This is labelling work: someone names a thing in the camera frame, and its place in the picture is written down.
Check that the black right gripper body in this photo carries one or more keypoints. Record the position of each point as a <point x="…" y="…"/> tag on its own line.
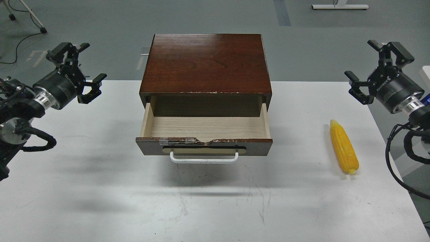
<point x="392" y="87"/>

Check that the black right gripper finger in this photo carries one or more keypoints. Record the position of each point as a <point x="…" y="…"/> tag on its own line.
<point x="391" y="54"/>
<point x="355" y="90"/>

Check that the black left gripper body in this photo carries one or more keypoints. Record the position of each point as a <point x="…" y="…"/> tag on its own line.
<point x="59" y="88"/>

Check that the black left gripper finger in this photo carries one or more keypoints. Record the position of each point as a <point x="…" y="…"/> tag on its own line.
<point x="65" y="53"/>
<point x="93" y="93"/>

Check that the yellow corn cob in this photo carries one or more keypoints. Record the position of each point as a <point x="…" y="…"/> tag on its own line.
<point x="343" y="149"/>

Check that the wooden drawer with white handle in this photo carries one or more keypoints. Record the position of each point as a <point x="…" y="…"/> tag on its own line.
<point x="205" y="140"/>

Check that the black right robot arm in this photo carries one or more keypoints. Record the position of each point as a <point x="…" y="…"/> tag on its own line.
<point x="418" y="112"/>

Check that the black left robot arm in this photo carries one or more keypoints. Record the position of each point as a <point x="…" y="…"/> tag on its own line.
<point x="20" y="104"/>

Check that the white wheeled stand leg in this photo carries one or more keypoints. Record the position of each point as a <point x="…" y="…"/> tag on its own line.
<point x="35" y="20"/>

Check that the white desk foot bar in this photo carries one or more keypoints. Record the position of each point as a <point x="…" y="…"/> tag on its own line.
<point x="339" y="5"/>

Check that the dark wooden cabinet box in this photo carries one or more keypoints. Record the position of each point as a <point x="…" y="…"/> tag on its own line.
<point x="206" y="64"/>

